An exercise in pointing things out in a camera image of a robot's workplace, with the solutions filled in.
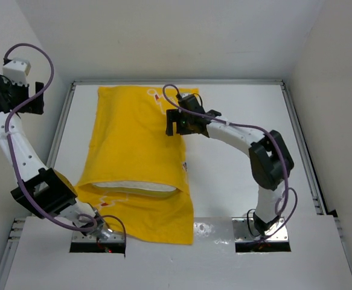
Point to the yellow pillowcase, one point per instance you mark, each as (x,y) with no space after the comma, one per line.
(129,143)

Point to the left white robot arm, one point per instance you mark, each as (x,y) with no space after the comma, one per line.
(43,191)

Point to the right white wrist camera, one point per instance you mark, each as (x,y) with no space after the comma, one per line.
(181,96)

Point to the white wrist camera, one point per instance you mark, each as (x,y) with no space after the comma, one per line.
(181,96)
(17,71)

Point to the cream quilted pillow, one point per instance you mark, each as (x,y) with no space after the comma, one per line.
(138,188)

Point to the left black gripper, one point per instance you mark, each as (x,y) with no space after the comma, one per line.
(34,107)

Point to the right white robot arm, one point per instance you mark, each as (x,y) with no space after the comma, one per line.
(268,154)

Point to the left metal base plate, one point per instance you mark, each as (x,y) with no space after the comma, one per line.
(104,235)

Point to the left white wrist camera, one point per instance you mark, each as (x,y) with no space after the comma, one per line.
(17,71)

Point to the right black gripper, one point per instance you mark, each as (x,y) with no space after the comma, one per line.
(174,115)

